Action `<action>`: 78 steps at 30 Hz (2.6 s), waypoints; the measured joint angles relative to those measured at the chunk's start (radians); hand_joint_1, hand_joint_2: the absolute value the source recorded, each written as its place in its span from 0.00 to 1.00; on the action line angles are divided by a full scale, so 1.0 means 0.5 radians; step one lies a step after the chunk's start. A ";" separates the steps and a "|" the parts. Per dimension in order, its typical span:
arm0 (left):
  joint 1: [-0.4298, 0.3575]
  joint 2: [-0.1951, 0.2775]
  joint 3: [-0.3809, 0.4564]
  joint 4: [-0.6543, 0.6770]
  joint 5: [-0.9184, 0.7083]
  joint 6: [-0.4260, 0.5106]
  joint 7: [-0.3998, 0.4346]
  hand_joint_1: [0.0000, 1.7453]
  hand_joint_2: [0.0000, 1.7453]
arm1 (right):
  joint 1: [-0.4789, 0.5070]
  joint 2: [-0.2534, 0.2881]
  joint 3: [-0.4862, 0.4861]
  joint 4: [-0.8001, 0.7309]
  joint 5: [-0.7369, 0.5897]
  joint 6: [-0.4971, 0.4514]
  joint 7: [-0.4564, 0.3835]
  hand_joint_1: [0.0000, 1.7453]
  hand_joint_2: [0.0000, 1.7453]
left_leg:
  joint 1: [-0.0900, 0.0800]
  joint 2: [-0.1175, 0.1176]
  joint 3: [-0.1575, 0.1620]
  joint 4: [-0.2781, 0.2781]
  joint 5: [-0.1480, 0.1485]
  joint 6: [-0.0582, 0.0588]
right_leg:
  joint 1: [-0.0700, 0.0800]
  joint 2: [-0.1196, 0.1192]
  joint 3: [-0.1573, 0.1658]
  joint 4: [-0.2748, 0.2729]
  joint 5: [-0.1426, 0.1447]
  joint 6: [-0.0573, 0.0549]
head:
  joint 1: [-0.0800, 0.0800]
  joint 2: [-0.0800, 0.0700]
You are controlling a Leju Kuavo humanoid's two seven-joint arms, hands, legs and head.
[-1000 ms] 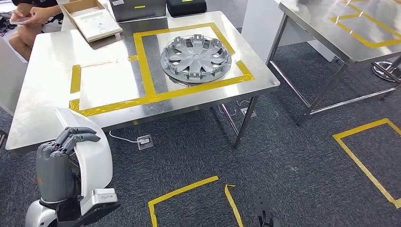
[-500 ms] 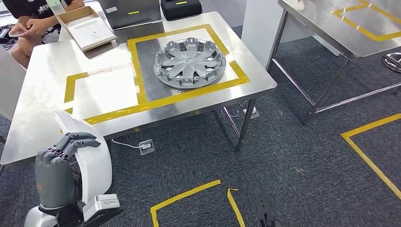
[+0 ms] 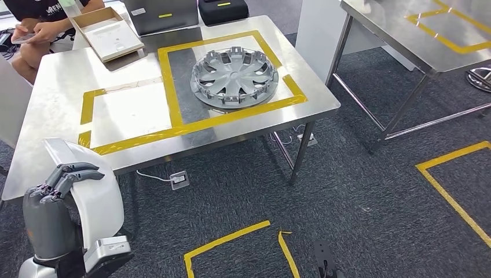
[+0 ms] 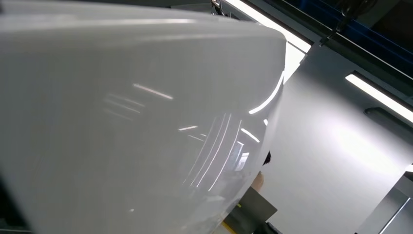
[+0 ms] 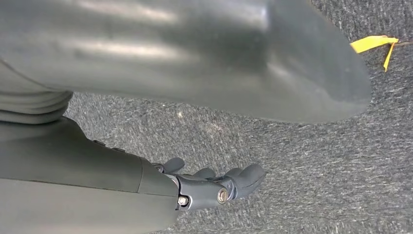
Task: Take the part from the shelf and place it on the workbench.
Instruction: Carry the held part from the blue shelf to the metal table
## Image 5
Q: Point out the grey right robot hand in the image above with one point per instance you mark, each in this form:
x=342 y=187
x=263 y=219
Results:
x=161 y=48

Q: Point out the yellow floor tape square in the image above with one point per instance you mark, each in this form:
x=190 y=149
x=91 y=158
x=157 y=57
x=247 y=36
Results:
x=367 y=42

